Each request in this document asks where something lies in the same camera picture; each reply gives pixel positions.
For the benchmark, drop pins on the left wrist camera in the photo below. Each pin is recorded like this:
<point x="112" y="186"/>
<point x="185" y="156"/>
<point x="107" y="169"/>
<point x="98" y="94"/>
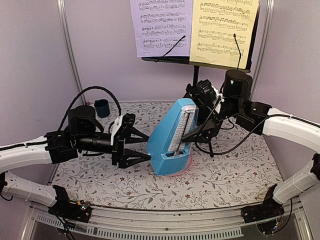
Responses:
<point x="121" y="124"/>

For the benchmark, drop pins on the yellow sheet music page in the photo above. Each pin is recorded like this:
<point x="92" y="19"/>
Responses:
<point x="222" y="31"/>

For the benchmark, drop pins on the purple sheet music page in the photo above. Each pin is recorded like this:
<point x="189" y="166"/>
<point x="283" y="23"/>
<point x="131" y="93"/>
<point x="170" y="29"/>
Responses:
<point x="162" y="27"/>

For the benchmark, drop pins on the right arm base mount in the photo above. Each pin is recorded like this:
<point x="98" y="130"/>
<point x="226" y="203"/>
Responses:
<point x="269" y="208"/>

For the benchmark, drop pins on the black music stand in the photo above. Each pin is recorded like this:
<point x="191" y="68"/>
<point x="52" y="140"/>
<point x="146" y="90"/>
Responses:
<point x="223" y="36"/>

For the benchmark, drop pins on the aluminium frame post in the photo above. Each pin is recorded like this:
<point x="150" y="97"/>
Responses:
<point x="62" y="13"/>
<point x="266" y="10"/>

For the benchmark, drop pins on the left aluminium frame post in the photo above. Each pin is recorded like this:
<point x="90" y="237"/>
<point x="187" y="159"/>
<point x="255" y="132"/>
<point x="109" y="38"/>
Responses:
<point x="62" y="13"/>

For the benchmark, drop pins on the blue metronome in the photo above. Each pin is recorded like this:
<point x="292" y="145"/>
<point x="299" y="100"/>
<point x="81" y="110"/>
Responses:
<point x="168" y="154"/>

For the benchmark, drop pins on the dark blue cup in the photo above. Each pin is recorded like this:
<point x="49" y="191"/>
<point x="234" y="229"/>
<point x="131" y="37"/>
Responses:
<point x="102" y="108"/>

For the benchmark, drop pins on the right aluminium frame post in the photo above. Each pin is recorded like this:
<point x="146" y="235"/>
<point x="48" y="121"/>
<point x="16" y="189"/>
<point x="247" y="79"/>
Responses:
<point x="266" y="10"/>

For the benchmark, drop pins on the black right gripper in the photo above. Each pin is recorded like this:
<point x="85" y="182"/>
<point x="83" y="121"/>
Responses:
<point x="207" y="116"/>

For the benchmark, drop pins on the floral table mat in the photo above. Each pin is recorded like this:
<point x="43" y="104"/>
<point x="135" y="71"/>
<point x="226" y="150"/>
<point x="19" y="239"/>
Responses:
<point x="240" y="173"/>

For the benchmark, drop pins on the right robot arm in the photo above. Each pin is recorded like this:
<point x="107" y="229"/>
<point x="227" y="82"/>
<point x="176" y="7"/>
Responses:
<point x="282" y="130"/>

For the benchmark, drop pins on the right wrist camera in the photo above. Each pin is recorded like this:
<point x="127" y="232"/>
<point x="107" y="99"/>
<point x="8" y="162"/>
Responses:
<point x="206" y="97"/>

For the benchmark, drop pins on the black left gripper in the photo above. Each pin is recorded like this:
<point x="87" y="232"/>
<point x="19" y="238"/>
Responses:
<point x="118" y="148"/>

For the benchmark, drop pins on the aluminium front rail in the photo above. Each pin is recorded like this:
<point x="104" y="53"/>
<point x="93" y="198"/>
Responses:
<point x="109" y="223"/>

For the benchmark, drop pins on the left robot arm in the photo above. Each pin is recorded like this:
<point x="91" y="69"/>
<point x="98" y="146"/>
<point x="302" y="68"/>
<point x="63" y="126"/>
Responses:
<point x="83" y="133"/>

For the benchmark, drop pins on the pink plate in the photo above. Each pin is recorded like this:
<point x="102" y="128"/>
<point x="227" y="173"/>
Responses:
<point x="189" y="163"/>

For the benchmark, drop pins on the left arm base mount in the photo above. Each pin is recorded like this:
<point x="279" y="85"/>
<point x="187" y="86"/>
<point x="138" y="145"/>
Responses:
<point x="78" y="211"/>

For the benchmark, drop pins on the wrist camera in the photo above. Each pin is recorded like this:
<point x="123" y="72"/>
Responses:
<point x="121" y="124"/>
<point x="206" y="97"/>

